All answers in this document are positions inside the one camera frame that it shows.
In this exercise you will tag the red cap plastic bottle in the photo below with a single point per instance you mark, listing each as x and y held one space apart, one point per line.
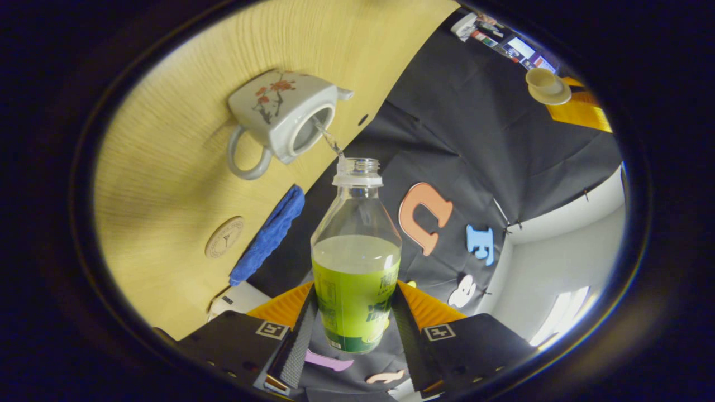
485 39

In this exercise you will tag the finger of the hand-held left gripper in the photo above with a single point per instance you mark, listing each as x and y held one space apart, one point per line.
574 82
581 114

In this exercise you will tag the computer monitor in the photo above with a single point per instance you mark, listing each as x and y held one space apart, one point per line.
522 49

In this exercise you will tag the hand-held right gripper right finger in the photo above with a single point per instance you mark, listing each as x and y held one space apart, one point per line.
410 346

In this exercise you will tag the white teacup lid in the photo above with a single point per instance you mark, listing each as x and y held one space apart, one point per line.
550 89

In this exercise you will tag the white toaster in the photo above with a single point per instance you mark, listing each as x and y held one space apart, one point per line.
240 298

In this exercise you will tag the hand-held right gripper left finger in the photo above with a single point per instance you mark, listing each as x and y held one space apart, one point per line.
296 346

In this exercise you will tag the round wooden coaster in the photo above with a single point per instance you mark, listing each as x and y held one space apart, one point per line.
223 237

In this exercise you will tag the white floral teacup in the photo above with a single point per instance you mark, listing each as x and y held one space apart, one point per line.
268 106

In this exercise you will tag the blue towel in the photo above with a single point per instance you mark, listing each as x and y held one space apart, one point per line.
268 234

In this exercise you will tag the green label water bottle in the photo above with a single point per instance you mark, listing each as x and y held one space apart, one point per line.
354 290

